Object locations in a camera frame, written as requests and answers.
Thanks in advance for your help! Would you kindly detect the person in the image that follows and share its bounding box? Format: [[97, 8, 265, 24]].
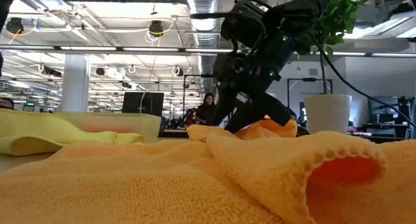
[[0, 97, 15, 110], [194, 92, 217, 126]]

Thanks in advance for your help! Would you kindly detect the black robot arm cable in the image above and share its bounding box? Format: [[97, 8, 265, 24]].
[[311, 37, 416, 127]]

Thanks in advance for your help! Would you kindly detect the green leafy potted tree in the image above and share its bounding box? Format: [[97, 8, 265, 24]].
[[297, 0, 365, 95]]

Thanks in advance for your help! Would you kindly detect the pink microfiber towel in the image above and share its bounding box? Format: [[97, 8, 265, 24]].
[[77, 119, 137, 134]]

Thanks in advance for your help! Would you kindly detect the silver ventilation duct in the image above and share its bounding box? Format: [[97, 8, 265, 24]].
[[185, 0, 228, 85]]

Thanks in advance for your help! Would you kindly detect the dark desk monitor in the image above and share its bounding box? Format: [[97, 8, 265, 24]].
[[367, 95, 399, 116]]

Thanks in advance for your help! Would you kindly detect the yellow microfiber towel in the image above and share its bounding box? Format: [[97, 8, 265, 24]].
[[0, 108, 146, 156]]

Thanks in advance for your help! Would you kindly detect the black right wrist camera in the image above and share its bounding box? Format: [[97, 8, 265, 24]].
[[190, 0, 272, 49]]

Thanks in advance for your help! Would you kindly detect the black computer monitor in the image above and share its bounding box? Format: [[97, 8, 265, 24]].
[[122, 92, 164, 117]]

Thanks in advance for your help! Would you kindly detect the black ceiling-mounted device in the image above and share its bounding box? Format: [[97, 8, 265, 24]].
[[5, 17, 25, 34], [148, 19, 164, 36]]

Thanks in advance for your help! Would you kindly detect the white building pillar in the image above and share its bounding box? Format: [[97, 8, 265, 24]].
[[60, 53, 91, 113]]

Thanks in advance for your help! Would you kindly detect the white plant pot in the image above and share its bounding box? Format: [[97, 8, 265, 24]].
[[304, 93, 353, 135]]

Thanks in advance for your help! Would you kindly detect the large orange microfiber towel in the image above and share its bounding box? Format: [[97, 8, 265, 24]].
[[0, 131, 416, 224]]

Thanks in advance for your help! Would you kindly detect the long ceiling light bar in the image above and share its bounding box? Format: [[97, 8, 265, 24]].
[[0, 44, 235, 56]]

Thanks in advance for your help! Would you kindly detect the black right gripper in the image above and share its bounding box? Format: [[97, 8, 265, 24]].
[[207, 38, 295, 134]]

